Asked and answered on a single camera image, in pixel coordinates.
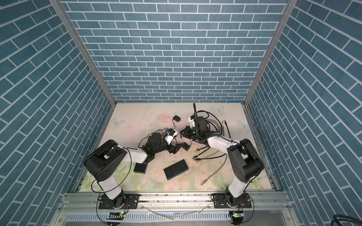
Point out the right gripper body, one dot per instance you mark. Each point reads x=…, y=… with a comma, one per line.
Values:
x=192, y=133

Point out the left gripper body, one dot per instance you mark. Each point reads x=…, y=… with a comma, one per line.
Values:
x=163, y=147

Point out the small black power adapter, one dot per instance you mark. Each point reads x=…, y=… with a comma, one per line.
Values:
x=185, y=146

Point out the black network switch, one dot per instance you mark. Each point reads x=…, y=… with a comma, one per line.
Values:
x=176, y=169

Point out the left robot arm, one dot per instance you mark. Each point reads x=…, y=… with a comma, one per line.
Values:
x=103, y=162

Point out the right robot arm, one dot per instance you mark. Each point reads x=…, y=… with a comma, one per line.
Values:
x=245, y=161

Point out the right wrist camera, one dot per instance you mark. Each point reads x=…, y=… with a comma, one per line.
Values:
x=192, y=120

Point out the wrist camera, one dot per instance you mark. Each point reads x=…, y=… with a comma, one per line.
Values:
x=192, y=120
x=171, y=134

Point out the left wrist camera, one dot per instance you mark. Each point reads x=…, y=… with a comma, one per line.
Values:
x=171, y=134

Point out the black wall plug adapter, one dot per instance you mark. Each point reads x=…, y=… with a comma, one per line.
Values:
x=176, y=118

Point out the long black switch box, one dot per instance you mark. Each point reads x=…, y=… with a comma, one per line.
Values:
x=140, y=168

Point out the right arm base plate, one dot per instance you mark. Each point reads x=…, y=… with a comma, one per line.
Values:
x=232, y=201

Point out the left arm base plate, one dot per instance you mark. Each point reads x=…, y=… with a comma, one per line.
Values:
x=118, y=201

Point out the aluminium front rail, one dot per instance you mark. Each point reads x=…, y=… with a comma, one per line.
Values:
x=173, y=200

